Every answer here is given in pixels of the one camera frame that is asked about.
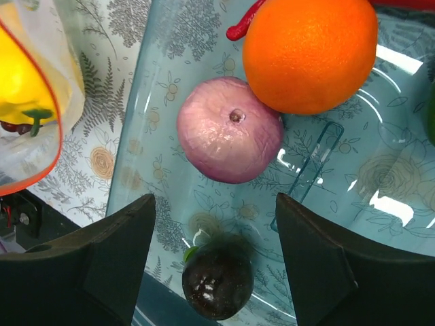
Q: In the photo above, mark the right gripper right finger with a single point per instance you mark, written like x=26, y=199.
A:
x=338, y=277

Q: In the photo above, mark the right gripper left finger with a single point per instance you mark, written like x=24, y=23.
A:
x=91, y=276

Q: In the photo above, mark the red grape bunch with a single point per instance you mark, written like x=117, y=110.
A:
x=16, y=128

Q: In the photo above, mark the yellow bell pepper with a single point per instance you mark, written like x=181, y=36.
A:
x=25, y=97

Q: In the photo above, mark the clear zip top bag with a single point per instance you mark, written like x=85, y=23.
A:
x=45, y=30

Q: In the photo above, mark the blue transparent plastic tray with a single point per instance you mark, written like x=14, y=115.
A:
x=367, y=165

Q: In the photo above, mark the dark purple plum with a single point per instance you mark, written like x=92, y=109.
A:
x=218, y=277

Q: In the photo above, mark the purple onion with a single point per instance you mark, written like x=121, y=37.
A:
x=226, y=132

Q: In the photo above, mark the green lime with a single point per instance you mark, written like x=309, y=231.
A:
x=429, y=116

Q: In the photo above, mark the orange fruit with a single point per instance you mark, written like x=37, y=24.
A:
x=307, y=57

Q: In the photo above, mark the red chili pepper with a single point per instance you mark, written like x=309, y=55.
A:
x=239, y=30

